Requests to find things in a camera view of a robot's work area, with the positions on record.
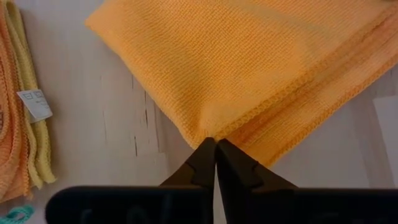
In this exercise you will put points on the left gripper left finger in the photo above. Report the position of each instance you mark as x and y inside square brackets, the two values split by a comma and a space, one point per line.
[130, 207]

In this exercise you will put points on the light green microfiber towel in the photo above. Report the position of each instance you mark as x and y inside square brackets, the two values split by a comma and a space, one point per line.
[23, 210]

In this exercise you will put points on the orange microfiber towel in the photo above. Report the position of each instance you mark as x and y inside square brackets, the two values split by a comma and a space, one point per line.
[233, 62]
[12, 140]

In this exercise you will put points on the yellow microfiber towel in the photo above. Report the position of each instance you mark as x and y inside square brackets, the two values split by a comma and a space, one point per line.
[40, 146]

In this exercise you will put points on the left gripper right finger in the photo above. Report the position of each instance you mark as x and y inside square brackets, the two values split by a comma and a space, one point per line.
[295, 207]

